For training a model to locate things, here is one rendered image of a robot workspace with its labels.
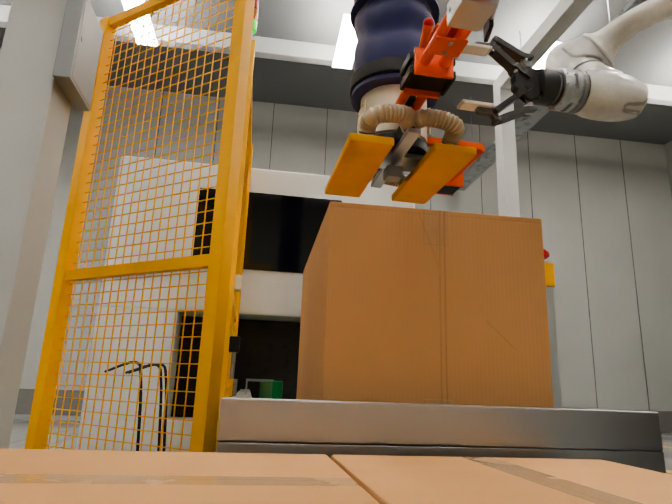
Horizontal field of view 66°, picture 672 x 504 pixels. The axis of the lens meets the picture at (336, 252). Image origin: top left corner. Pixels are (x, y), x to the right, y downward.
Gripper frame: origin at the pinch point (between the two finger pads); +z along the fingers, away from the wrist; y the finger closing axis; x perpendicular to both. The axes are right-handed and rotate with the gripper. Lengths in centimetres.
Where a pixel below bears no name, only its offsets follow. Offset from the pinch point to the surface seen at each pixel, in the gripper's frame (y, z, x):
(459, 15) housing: 3.3, 9.9, -20.5
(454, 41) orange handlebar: 1.9, 7.3, -12.3
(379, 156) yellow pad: 13.3, 14.0, 15.0
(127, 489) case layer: 73, 49, -42
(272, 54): -462, 31, 669
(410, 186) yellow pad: 13.3, 1.6, 30.5
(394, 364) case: 60, 16, -5
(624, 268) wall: -198, -732, 845
